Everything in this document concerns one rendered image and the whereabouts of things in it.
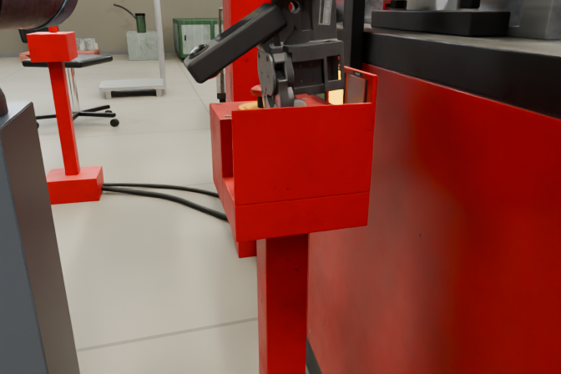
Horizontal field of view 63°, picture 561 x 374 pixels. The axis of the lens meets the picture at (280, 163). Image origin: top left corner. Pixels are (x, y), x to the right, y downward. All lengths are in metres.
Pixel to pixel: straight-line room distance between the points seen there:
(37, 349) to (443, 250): 0.55
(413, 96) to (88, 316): 1.28
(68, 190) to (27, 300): 1.77
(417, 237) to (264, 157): 0.23
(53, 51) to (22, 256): 1.71
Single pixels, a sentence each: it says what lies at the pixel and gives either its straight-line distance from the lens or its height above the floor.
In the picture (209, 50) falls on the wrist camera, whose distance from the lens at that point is 0.49.
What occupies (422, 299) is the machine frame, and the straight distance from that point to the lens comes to 0.63.
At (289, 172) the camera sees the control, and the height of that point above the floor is 0.74.
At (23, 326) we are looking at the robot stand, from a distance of 0.74.
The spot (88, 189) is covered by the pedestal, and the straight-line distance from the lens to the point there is 2.45.
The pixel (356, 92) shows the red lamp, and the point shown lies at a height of 0.82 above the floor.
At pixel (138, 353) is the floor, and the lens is 1.44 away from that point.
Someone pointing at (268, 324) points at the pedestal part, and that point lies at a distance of 0.69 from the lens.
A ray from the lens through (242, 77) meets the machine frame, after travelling 1.58.
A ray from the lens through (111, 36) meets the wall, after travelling 10.20.
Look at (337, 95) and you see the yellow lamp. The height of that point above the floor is 0.80.
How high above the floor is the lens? 0.91
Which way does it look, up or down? 19 degrees down
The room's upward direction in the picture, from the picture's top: straight up
